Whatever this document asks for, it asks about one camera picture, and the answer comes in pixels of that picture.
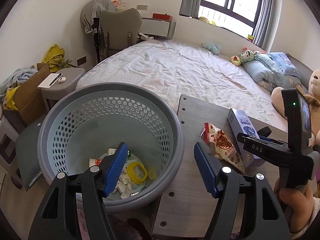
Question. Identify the purple fluffy cloth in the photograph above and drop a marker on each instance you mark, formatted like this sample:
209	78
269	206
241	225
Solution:
117	227

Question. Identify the brown cardboard box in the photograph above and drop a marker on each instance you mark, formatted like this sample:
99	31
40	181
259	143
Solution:
27	97

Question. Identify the light blue quilt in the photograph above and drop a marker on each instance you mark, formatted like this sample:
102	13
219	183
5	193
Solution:
272	70

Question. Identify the pile of clothes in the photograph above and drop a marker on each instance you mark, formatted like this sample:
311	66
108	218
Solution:
146	37

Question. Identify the person's right hand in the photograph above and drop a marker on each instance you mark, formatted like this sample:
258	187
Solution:
297	207

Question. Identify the red and white paper cup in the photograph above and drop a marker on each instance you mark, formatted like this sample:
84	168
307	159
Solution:
95	162

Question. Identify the white wall outlet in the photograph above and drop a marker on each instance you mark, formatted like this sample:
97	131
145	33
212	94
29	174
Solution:
142	7

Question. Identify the yellow bag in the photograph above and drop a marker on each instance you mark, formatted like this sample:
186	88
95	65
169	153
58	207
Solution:
53	55

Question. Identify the grey and blue perforated basket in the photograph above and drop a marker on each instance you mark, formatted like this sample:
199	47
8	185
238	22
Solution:
100	120

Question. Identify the small white round object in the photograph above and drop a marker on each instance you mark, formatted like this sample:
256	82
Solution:
62	80

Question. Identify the white notepad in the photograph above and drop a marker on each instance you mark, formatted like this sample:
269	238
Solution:
46	82

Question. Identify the purple cardboard box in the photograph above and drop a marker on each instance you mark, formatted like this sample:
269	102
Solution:
240	122

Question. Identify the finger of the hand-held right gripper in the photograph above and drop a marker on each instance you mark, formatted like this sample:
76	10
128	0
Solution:
246	137
265	132

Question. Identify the yellow cloth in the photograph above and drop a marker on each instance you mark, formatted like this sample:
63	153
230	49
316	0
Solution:
12	97

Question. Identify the person's right forearm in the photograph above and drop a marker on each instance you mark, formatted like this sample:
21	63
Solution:
315	215

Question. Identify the grey bed headboard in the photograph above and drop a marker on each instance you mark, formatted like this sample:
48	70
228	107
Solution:
300	63

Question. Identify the dark framed window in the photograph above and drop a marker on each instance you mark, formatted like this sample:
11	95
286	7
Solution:
230	2

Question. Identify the bed with pale checked sheet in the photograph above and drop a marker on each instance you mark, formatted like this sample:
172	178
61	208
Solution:
175	72

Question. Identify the beige teddy bear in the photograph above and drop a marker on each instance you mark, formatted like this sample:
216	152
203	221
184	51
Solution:
315	82

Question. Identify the small wall decoration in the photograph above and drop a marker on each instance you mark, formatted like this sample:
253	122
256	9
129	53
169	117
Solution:
118	5

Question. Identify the fan with grey cloth cover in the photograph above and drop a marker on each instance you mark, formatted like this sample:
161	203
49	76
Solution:
96	8

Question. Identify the white and green carton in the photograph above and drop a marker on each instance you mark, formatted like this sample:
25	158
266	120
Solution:
111	152

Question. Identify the yellow and red plush toy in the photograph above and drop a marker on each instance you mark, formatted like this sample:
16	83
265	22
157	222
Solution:
235	60

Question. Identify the small red and green toy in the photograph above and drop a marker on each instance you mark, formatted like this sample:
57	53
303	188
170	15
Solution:
250	37

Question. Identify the grey desk chair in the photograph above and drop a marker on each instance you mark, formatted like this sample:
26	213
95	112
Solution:
121	27

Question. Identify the white and grey desk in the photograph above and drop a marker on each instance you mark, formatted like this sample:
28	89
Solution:
157	26

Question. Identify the red box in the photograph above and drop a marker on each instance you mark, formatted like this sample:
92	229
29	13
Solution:
162	16

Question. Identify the yellow plastic lid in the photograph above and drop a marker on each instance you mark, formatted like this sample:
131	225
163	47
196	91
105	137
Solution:
130	173

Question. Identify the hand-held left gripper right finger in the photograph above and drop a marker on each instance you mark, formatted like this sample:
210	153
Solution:
203	170

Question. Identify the dark grey seat cushion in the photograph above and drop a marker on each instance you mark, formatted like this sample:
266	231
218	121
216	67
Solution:
27	155

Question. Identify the blue plush toy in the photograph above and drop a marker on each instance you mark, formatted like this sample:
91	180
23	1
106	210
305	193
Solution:
211	48

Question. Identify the red and white snack packet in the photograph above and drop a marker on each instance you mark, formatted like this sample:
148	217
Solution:
225	147

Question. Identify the green and white plush doll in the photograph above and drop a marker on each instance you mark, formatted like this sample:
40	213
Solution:
248	56

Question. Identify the light blue fleece blanket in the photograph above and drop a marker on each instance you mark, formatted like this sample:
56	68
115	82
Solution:
17	76

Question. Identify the white tissue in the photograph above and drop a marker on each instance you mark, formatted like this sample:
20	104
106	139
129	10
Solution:
125	182

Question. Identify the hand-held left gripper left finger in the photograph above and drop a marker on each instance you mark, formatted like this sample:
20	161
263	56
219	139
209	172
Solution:
116	170

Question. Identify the grey plastic stool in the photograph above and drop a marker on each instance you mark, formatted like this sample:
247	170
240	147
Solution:
71	80

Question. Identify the black pen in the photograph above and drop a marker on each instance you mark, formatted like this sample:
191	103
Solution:
55	79

